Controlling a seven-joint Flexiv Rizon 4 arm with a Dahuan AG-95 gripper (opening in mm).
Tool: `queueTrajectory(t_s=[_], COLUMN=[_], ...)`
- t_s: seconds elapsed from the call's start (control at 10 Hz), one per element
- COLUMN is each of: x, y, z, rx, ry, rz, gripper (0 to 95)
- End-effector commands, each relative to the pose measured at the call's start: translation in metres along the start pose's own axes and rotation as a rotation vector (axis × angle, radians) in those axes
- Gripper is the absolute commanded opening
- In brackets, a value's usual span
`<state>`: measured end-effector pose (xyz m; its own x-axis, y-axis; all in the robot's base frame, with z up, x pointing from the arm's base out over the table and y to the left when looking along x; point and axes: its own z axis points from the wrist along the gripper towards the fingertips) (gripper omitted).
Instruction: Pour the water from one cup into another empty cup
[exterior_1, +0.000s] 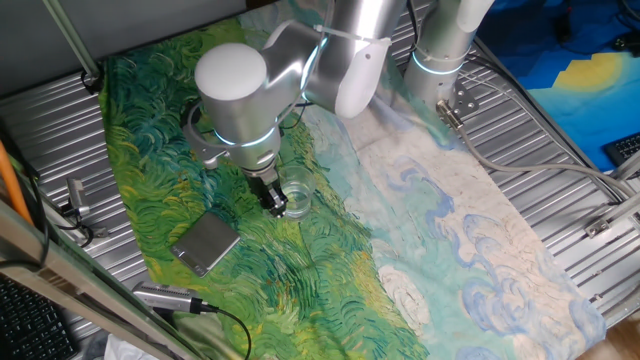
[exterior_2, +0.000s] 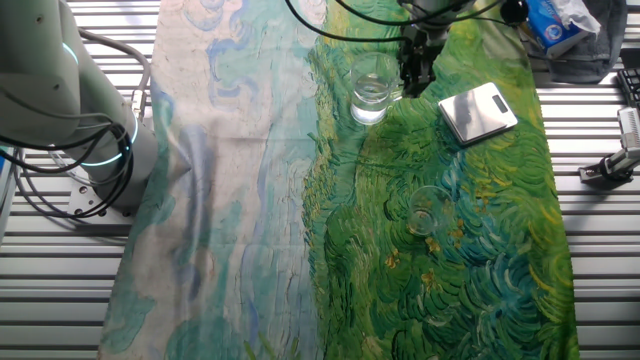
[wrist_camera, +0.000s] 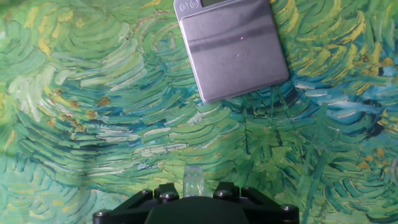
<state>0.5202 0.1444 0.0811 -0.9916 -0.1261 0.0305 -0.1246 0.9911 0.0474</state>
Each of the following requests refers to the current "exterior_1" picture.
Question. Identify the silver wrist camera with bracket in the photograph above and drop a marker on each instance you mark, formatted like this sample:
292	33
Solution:
207	152

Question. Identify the small silver camera on stand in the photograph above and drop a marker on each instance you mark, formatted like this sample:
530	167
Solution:
77	195

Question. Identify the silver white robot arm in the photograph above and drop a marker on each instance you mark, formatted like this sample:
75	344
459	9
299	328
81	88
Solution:
235	110

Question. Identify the white crumpled paper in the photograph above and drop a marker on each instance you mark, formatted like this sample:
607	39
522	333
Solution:
122	350

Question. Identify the aluminium profile rail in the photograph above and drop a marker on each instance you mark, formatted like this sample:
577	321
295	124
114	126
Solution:
625	207

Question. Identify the black pole clamp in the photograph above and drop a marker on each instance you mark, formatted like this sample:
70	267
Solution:
92	80

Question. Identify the aluminium frame beam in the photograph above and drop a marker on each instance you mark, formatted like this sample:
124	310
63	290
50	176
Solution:
75	285

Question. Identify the green blue painted tablecloth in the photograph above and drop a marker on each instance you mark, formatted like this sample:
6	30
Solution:
300	300

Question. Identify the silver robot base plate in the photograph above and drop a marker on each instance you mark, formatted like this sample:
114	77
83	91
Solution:
465	100

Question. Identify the green metal pole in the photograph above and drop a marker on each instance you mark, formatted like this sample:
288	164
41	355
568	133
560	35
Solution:
70	35

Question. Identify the blue cloth with yellow sun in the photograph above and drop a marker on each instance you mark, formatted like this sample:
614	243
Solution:
575	110

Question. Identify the silver digital pocket scale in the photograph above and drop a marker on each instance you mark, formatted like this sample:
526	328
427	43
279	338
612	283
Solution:
205	242

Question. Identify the orange tube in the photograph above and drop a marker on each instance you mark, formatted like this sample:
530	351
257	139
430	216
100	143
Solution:
11	185

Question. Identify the long silver camera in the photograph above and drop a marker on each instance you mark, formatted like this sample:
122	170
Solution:
160	296

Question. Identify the black device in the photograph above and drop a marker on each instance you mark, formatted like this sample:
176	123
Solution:
630	42

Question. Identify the black keyboard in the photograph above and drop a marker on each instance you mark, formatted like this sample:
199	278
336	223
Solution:
625	147
30	325

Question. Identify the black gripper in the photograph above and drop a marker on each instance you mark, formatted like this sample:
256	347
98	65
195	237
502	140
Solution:
265	189

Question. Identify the small metal corner bracket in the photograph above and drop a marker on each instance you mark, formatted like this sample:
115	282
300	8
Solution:
597	227

